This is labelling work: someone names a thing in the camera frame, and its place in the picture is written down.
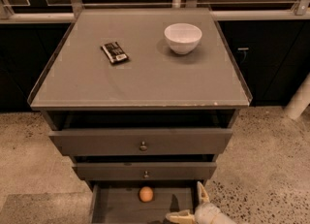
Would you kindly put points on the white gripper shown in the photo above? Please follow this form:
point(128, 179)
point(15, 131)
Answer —
point(209, 213)

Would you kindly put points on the orange fruit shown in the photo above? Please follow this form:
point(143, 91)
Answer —
point(146, 194)

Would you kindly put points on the grey middle drawer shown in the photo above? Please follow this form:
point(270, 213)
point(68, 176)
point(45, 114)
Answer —
point(134, 171)

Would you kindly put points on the grey drawer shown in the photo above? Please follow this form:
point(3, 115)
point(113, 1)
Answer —
point(134, 171)
point(126, 141)
point(118, 202)

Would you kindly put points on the grey bottom drawer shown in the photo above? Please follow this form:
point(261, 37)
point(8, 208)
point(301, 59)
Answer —
point(118, 202)

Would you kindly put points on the grey drawer cabinet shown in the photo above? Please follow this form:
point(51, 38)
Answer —
point(155, 88)

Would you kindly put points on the grey top drawer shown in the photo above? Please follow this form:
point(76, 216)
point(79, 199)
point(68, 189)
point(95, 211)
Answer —
point(126, 141)

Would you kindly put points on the round metal middle knob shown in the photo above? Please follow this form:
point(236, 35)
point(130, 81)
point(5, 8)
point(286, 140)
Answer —
point(146, 174)

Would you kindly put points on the round metal knob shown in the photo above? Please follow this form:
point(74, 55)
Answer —
point(143, 146)
point(146, 174)

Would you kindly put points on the round metal top knob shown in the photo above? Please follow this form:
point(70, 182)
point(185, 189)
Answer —
point(143, 146)

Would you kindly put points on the white ceramic bowl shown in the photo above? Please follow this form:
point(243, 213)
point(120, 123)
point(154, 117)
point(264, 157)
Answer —
point(182, 38)

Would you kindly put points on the black snack bar wrapper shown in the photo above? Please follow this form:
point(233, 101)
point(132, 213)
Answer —
point(114, 53)

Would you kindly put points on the white post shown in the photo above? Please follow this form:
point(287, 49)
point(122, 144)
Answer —
point(300, 101)

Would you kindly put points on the metal rail frame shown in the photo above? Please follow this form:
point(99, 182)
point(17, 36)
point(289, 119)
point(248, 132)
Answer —
point(38, 17)

